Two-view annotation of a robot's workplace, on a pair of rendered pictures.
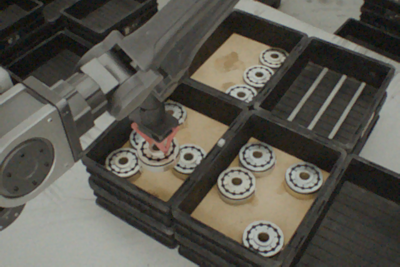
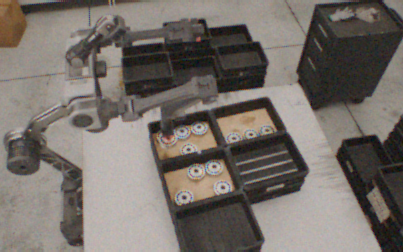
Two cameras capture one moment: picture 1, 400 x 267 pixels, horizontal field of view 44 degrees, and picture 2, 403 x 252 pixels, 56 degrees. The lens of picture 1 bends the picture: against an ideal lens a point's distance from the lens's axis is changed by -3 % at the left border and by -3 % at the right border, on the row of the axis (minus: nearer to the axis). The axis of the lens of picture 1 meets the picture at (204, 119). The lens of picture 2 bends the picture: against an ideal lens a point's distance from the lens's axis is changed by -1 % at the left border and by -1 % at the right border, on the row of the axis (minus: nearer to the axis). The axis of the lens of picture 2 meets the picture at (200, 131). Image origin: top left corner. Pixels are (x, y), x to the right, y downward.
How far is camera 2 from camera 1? 1.10 m
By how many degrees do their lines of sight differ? 24
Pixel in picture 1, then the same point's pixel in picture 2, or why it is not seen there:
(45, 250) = (120, 150)
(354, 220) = (226, 218)
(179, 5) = (153, 99)
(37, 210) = (129, 133)
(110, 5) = (246, 55)
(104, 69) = (123, 105)
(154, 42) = (141, 105)
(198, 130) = (205, 142)
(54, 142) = (93, 118)
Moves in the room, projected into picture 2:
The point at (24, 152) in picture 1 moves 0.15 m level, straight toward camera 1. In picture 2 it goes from (82, 117) to (69, 145)
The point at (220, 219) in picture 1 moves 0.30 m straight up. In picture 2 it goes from (179, 181) to (177, 151)
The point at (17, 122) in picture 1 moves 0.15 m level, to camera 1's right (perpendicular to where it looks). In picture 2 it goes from (85, 108) to (110, 125)
